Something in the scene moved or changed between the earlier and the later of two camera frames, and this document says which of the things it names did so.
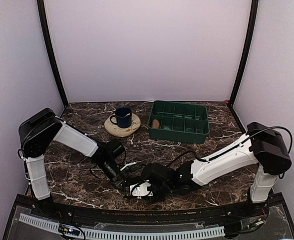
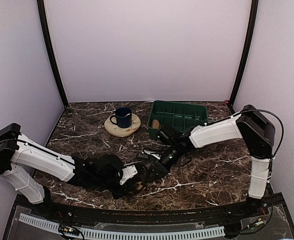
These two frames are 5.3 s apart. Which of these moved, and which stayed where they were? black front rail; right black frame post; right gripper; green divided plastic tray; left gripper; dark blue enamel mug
Moved: right gripper; left gripper
Stayed: dark blue enamel mug; right black frame post; green divided plastic tray; black front rail
